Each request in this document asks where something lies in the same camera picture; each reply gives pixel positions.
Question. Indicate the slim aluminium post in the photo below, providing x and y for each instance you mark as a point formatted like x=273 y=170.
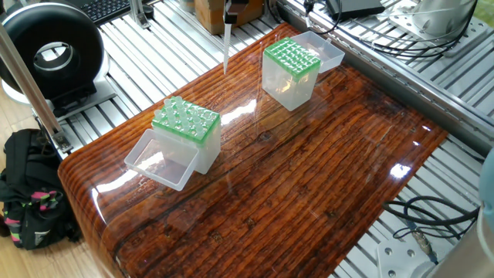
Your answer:
x=27 y=85

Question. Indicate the clear hinged box lid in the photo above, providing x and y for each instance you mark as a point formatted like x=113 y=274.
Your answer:
x=324 y=50
x=162 y=162

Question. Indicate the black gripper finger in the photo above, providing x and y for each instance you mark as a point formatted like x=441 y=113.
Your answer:
x=225 y=9
x=231 y=9

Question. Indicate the brown cardboard box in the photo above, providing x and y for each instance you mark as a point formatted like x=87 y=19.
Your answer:
x=212 y=11

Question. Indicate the black backpack pink trim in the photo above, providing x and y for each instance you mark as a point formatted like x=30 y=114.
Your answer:
x=31 y=185

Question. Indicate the translucent tip box green rack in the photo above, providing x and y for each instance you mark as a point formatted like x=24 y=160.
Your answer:
x=202 y=150
x=289 y=85

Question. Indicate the black keyboard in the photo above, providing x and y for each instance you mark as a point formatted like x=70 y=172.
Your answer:
x=104 y=8

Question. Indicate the black round fan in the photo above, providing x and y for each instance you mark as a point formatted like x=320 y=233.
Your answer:
x=81 y=46

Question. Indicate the black power adapter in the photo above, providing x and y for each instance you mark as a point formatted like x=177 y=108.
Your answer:
x=359 y=6

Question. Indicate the glossy wooden board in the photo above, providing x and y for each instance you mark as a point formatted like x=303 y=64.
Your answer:
x=270 y=193

